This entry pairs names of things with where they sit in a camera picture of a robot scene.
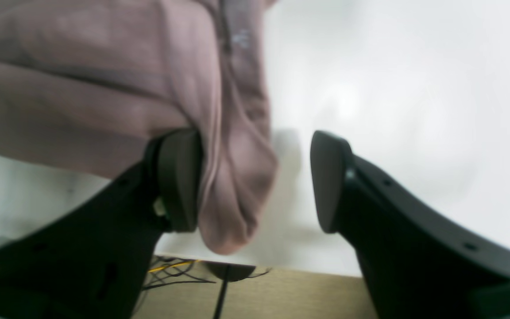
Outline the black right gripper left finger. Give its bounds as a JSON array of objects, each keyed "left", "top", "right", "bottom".
[{"left": 0, "top": 129, "right": 204, "bottom": 319}]

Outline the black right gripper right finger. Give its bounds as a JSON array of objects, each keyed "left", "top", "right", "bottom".
[{"left": 310, "top": 131, "right": 510, "bottom": 319}]

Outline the mauve T-shirt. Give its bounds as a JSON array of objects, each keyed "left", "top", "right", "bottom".
[{"left": 0, "top": 0, "right": 278, "bottom": 255}]

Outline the black round stand base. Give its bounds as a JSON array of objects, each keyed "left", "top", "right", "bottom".
[{"left": 204, "top": 262, "right": 256, "bottom": 282}]

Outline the yellow cable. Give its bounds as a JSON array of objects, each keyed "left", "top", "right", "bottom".
[{"left": 148, "top": 260, "right": 198, "bottom": 273}]

